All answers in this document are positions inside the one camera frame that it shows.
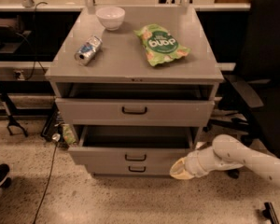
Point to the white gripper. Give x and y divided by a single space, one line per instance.
193 165

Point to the grey drawer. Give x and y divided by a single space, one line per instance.
128 170
131 143
135 112

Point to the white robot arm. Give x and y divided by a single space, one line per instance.
224 154

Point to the grey bottom drawer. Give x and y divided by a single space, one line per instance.
128 170

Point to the grey drawer cabinet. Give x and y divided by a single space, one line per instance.
120 71

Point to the grey top drawer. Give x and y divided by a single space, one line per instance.
135 112

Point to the black object bottom right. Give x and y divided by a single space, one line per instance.
269 213

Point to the green bag on floor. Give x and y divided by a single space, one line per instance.
68 135

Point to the green chip bag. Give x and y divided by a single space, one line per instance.
160 46

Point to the crushed silver soda can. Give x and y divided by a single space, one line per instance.
88 50

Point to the black office chair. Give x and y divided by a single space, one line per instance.
253 87

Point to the white bowl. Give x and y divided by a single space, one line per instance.
111 17

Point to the black chair wheel left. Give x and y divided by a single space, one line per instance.
5 181

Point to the black stand left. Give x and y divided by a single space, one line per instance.
9 107

